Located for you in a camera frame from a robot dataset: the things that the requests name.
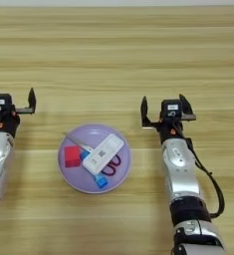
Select white rectangular box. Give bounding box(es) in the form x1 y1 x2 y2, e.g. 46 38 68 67
82 132 125 176

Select red-handled scissors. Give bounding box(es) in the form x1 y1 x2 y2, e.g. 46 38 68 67
62 131 122 177

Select red cube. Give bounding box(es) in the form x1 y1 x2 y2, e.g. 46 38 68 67
63 144 82 168

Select round purple plate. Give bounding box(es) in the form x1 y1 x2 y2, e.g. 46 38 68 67
57 124 132 194

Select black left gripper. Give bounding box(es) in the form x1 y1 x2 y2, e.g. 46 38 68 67
0 87 37 137

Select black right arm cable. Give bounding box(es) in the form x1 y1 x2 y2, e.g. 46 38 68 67
184 137 226 219

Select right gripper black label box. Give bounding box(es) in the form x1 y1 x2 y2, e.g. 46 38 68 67
160 99 183 118

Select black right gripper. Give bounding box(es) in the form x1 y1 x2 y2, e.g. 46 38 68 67
140 94 197 144

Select blue glue stick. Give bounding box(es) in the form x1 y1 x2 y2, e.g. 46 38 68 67
80 149 109 189

